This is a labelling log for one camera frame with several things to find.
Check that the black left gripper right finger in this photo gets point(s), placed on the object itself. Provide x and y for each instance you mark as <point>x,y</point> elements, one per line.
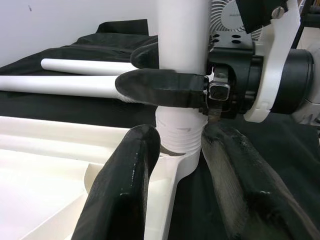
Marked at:
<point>252,195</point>

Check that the white plastic table leg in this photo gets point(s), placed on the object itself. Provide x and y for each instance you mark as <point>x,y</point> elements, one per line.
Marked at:
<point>87,66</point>
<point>50,83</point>
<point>182,37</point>

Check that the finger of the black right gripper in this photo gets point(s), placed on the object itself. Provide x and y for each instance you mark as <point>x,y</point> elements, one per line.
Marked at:
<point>146,57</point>
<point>160,87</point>

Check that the black tablecloth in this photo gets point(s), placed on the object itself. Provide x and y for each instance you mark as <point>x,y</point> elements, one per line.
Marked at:
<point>275,155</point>

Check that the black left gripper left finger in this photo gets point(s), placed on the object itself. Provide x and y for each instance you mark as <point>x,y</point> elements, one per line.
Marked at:
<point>125,190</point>

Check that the white plastic children table top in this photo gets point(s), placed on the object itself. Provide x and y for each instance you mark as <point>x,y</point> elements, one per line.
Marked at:
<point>37,175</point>

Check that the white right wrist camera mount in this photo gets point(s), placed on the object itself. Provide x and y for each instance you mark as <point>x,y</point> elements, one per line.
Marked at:
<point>277,50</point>

